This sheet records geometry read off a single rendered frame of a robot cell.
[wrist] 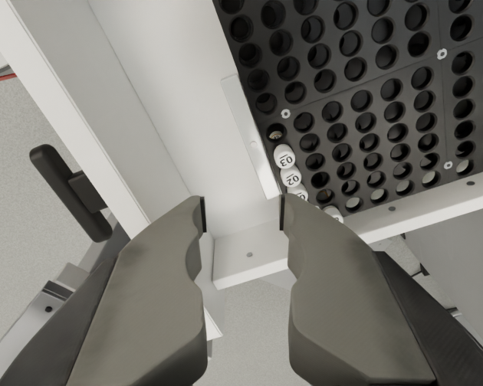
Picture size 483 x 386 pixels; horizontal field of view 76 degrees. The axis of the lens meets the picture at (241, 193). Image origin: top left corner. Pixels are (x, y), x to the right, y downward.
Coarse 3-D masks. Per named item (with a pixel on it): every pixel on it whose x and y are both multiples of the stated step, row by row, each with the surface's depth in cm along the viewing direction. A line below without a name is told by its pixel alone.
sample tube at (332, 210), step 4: (320, 192) 24; (324, 192) 24; (320, 196) 24; (324, 196) 23; (328, 196) 24; (324, 208) 22; (328, 208) 22; (332, 208) 22; (336, 208) 22; (328, 212) 22; (332, 212) 21; (336, 212) 21; (332, 216) 21; (336, 216) 21; (340, 216) 21; (340, 220) 21
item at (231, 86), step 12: (228, 84) 23; (240, 84) 23; (228, 96) 23; (240, 96) 23; (240, 108) 24; (240, 120) 24; (252, 120) 24; (240, 132) 25; (252, 132) 25; (252, 144) 25; (252, 156) 26; (264, 156) 26; (264, 168) 26; (264, 180) 27; (264, 192) 27; (276, 192) 27
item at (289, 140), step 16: (224, 16) 16; (240, 16) 16; (224, 32) 17; (256, 32) 17; (240, 48) 17; (240, 64) 17; (256, 64) 17; (272, 80) 18; (256, 96) 18; (256, 112) 19; (272, 112) 19; (288, 128) 19; (272, 144) 20; (288, 144) 20; (272, 160) 20; (304, 176) 21
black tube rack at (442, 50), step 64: (256, 0) 16; (320, 0) 16; (384, 0) 19; (448, 0) 16; (320, 64) 18; (384, 64) 20; (448, 64) 18; (320, 128) 19; (384, 128) 19; (448, 128) 20; (384, 192) 22
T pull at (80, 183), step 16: (32, 160) 18; (48, 160) 18; (48, 176) 19; (64, 176) 19; (80, 176) 19; (64, 192) 19; (80, 192) 20; (96, 192) 20; (80, 208) 20; (96, 208) 20; (80, 224) 21; (96, 224) 21; (96, 240) 21
